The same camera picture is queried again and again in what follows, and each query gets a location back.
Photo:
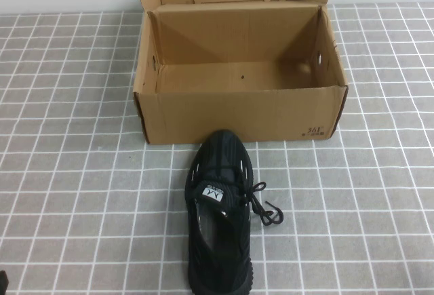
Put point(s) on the black knit sneaker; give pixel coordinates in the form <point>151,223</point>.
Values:
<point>220,251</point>

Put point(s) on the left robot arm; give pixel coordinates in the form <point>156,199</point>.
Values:
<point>3,285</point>

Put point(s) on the brown cardboard shoe box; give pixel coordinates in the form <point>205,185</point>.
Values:
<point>237,115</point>

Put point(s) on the grey white-grid tablecloth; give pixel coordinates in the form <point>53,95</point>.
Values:
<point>339,207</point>

